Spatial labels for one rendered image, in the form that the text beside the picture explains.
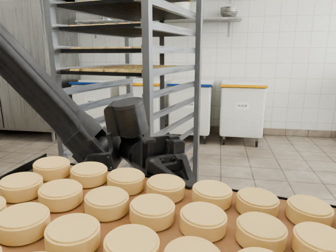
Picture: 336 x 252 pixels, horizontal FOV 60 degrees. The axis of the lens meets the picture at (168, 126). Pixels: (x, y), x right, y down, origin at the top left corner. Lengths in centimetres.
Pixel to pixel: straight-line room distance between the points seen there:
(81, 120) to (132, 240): 32
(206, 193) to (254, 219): 7
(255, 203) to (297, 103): 404
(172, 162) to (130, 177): 9
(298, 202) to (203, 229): 13
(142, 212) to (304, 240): 16
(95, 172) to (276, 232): 23
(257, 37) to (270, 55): 29
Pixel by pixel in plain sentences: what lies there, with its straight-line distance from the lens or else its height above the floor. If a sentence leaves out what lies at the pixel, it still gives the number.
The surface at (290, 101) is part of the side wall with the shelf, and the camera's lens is 435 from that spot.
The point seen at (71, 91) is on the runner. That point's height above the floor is 95.
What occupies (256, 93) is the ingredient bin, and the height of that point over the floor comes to 67.
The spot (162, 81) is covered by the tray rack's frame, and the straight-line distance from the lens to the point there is 177.
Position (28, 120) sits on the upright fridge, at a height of 29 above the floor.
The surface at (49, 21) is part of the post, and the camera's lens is 137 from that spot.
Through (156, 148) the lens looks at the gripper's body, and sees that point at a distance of 47.
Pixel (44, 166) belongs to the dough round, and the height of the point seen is 97.
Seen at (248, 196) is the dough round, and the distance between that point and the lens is 37.
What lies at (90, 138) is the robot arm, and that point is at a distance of 54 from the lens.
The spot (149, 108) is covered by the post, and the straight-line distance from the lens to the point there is 111.
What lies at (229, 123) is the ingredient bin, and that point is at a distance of 363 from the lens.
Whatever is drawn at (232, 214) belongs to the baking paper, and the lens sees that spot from 37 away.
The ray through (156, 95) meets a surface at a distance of 122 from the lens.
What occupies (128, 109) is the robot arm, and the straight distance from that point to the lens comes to 50.
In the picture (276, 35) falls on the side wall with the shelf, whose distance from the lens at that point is 425.
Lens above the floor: 113
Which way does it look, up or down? 14 degrees down
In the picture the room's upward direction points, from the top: straight up
